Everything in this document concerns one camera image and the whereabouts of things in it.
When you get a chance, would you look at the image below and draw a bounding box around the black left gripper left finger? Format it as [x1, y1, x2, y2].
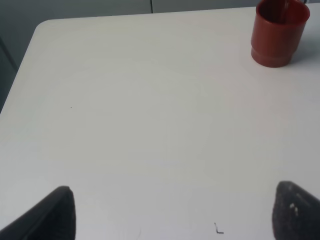
[0, 186, 76, 240]

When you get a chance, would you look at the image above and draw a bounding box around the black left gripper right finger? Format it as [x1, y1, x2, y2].
[272, 181, 320, 240]

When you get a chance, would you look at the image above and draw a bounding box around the red plastic cup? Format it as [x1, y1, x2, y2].
[251, 0, 310, 68]

